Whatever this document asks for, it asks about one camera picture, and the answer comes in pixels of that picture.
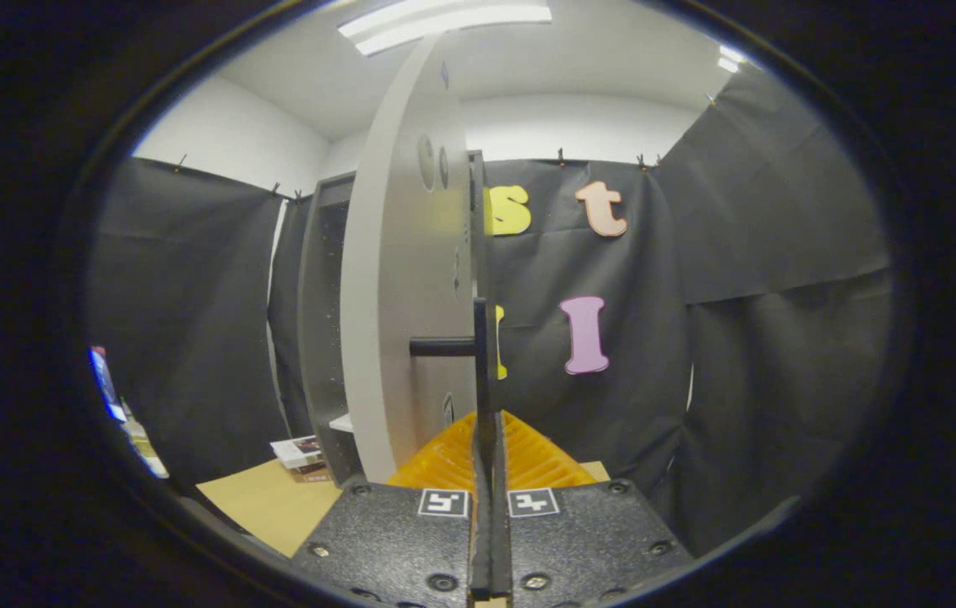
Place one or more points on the small ceiling light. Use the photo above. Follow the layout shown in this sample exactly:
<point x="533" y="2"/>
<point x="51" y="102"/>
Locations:
<point x="730" y="59"/>

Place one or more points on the long ceiling light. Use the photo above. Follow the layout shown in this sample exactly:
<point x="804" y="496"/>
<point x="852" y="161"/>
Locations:
<point x="444" y="21"/>

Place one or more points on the blue and white object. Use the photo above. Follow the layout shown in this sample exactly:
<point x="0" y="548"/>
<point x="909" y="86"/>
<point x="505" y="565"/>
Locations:
<point x="144" y="447"/>

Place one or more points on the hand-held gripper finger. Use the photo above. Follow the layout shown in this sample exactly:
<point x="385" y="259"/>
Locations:
<point x="480" y="540"/>
<point x="501" y="540"/>

